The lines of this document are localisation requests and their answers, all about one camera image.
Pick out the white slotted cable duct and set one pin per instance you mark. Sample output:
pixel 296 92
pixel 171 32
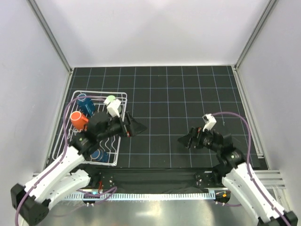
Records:
pixel 78 196

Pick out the right aluminium frame post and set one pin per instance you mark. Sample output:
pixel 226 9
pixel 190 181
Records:
pixel 256 31

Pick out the aluminium frame post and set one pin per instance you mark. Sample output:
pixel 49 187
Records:
pixel 256 31
pixel 47 30

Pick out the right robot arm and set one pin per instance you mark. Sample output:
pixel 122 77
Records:
pixel 234 173

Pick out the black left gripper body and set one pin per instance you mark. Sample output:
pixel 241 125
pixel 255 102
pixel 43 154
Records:
pixel 125 128

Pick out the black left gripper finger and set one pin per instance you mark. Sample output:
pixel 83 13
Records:
pixel 133 124
pixel 133 132

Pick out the orange mug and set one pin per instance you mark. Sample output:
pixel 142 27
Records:
pixel 79 120

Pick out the white wire dish rack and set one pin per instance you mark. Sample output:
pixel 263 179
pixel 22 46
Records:
pixel 103 126

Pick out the light green cup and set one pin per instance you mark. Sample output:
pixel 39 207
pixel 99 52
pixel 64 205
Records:
pixel 113 100

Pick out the faceted blue mug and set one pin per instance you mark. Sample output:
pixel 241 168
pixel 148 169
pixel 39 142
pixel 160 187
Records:
pixel 86 104

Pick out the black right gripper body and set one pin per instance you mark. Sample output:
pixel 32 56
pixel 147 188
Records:
pixel 199 133

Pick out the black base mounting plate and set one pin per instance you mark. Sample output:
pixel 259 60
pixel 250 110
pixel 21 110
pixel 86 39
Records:
pixel 155 180

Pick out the black grid mat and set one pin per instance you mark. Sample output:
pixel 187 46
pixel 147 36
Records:
pixel 169 100

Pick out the left aluminium frame post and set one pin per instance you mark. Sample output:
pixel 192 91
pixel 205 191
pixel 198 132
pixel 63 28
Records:
pixel 47 30

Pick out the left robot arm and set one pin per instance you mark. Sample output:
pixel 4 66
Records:
pixel 35 199

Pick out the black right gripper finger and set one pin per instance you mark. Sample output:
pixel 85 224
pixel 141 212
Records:
pixel 188 143
pixel 182 139

